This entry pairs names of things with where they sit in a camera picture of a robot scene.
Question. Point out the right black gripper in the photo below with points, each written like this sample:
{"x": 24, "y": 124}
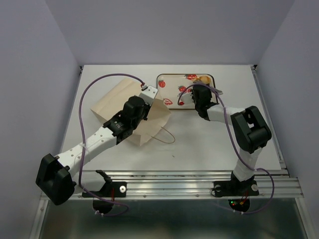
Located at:
{"x": 210, "y": 91}

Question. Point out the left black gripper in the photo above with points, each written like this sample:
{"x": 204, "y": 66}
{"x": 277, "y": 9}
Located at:
{"x": 147, "y": 109}

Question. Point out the metal tongs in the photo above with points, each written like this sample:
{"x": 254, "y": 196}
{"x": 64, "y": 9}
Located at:
{"x": 213, "y": 89}

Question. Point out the fake croissant bread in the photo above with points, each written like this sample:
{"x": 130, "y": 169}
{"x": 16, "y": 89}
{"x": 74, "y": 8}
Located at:
{"x": 202, "y": 79}

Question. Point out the beige paper bag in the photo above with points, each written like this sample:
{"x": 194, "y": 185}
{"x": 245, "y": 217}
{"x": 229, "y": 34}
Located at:
{"x": 152, "y": 128}

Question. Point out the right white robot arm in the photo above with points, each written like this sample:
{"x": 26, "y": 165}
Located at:
{"x": 247, "y": 129}

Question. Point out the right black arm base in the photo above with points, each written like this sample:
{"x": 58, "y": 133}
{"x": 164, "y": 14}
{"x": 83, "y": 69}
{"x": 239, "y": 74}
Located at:
{"x": 239, "y": 193}

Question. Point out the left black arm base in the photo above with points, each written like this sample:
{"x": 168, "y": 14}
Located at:
{"x": 104, "y": 203}

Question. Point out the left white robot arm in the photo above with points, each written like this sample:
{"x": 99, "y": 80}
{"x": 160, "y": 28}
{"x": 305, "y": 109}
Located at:
{"x": 59, "y": 177}

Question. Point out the strawberry print tray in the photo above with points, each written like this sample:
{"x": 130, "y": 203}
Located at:
{"x": 171, "y": 85}

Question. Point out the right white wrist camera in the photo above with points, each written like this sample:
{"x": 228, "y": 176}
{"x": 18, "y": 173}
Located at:
{"x": 185, "y": 99}

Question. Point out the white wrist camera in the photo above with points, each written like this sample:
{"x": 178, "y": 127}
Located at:
{"x": 185, "y": 99}
{"x": 148, "y": 94}

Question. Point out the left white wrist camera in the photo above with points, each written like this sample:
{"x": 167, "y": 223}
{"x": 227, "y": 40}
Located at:
{"x": 148, "y": 94}

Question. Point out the aluminium mounting rail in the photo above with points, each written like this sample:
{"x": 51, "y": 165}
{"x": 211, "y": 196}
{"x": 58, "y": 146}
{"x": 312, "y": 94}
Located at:
{"x": 196, "y": 185}

